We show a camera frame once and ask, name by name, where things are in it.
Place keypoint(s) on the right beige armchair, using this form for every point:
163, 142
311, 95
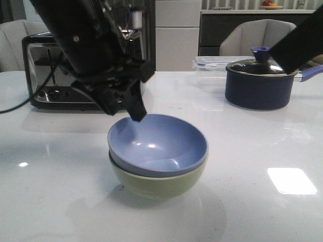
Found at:
266, 32

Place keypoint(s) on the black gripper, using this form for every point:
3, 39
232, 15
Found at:
116, 87

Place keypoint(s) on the clear plastic container blue clips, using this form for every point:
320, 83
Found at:
215, 63

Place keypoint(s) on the black and chrome toaster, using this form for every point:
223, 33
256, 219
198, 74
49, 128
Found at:
48, 84

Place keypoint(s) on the fruit bowl on counter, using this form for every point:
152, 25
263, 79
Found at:
269, 5

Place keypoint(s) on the left beige armchair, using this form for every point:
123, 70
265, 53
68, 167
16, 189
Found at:
12, 34

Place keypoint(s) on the dark blue saucepan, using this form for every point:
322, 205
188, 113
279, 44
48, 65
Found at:
264, 93

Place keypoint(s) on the glass pot lid blue knob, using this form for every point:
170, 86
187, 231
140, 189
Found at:
261, 64

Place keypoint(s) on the blue bowl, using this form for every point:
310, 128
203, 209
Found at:
158, 146

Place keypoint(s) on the grey kitchen counter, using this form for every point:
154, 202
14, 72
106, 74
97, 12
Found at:
215, 26

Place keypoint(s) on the beige armchair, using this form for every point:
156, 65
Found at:
12, 34
266, 32

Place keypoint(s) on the green bowl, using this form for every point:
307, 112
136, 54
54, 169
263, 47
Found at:
158, 188

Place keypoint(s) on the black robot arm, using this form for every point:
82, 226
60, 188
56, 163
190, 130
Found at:
301, 45
96, 55

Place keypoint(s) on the white drawer cabinet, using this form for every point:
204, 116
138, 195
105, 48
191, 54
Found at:
176, 34

